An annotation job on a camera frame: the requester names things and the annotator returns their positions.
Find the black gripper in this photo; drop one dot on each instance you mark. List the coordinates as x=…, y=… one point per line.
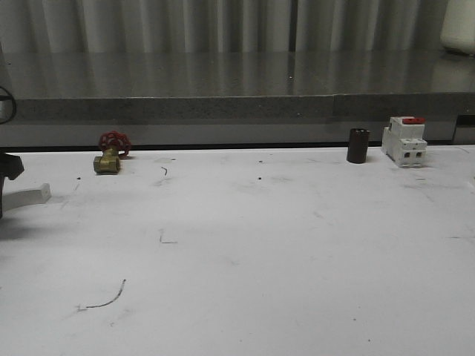
x=11, y=167

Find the white half pipe clamp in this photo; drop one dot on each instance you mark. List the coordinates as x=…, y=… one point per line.
x=31, y=196

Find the brass valve red handwheel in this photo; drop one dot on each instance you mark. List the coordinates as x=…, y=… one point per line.
x=114, y=147

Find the grey stone countertop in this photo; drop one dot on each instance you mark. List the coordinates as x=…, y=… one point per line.
x=146, y=88

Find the dark brown pipe coupling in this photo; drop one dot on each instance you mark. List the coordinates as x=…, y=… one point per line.
x=358, y=145

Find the white container on counter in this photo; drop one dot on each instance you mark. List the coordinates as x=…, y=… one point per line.
x=457, y=32

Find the white circuit breaker red switch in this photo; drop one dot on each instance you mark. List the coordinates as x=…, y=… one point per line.
x=403, y=141

